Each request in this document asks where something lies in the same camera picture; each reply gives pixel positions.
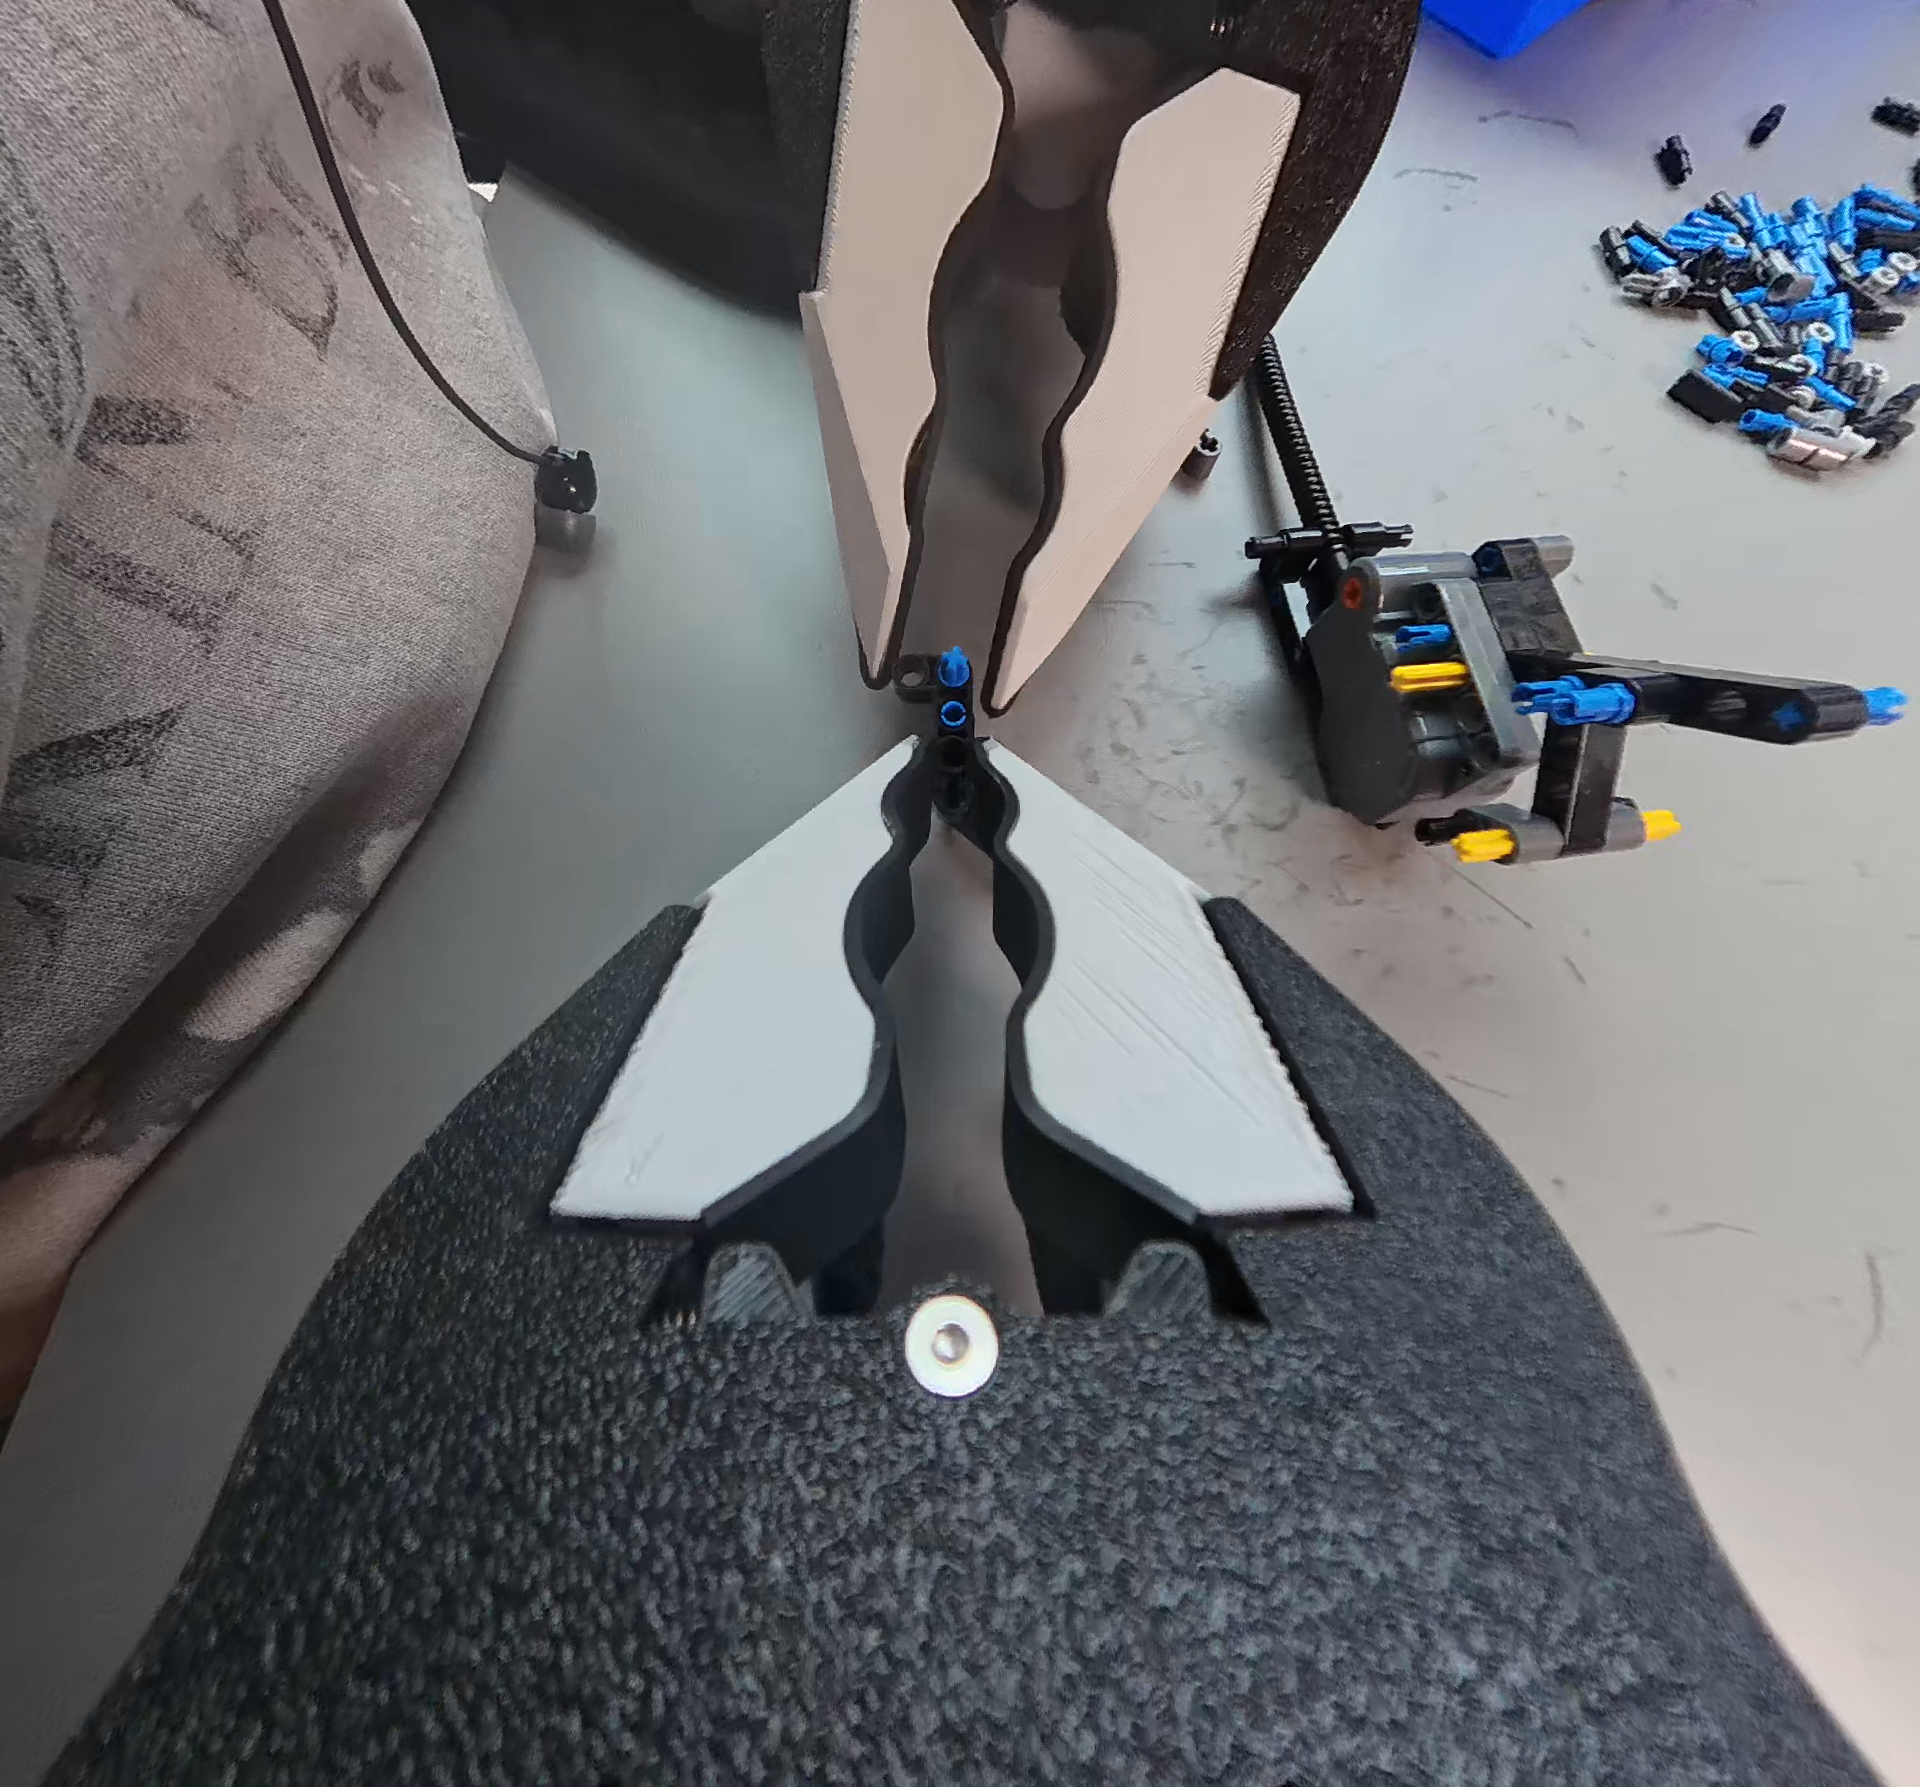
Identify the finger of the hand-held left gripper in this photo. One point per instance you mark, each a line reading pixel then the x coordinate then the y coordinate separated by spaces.
pixel 1187 304
pixel 885 242

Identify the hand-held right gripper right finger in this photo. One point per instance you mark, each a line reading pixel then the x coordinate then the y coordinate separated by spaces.
pixel 1169 1053

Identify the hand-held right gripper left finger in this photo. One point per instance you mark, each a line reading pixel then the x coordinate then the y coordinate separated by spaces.
pixel 736 1053

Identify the black holed building beam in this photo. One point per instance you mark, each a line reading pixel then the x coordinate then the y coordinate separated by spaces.
pixel 950 783

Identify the small black building connector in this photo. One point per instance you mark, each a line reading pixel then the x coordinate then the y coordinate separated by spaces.
pixel 910 677

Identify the blue building pin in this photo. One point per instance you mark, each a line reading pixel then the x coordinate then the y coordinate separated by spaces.
pixel 953 684

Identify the black threaded rod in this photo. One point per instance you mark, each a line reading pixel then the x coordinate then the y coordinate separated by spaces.
pixel 1297 438

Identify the black clip microphone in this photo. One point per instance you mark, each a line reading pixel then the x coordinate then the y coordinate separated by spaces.
pixel 566 481

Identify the grey black building-brick assembly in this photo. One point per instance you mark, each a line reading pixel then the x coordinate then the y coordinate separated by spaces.
pixel 1396 707

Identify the pile of blue black pins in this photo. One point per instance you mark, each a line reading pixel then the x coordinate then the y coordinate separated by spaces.
pixel 1784 304

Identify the grey printed sweatshirt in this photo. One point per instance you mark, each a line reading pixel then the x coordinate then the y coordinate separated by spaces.
pixel 197 468

